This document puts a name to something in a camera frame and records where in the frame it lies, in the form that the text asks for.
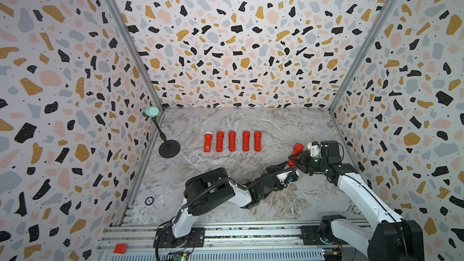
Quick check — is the red flashlight white rim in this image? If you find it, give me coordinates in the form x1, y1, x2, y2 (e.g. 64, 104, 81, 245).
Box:
204, 132, 213, 153

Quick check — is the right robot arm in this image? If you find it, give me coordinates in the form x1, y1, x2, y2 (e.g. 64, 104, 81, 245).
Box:
288, 141, 425, 261

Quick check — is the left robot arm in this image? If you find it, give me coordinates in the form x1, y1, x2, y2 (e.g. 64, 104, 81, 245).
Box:
153, 162, 298, 249

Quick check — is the round marker sticker right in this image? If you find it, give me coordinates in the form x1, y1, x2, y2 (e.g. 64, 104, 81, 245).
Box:
352, 205, 361, 215

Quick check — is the round marker sticker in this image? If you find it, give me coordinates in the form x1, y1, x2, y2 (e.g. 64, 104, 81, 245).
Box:
145, 196, 155, 206
352, 205, 361, 215

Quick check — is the microphone stand green head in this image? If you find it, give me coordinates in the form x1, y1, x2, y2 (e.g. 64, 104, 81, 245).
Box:
143, 106, 181, 158

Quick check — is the round marker sticker left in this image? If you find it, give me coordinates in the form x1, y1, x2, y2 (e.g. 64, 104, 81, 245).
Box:
145, 196, 155, 206

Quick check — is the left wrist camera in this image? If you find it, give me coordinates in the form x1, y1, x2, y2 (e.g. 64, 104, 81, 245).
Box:
277, 170, 299, 188

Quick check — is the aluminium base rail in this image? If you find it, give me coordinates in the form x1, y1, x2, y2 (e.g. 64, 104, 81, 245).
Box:
95, 220, 414, 261

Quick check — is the red block on rail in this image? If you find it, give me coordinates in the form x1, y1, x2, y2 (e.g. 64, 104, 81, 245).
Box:
113, 244, 128, 254

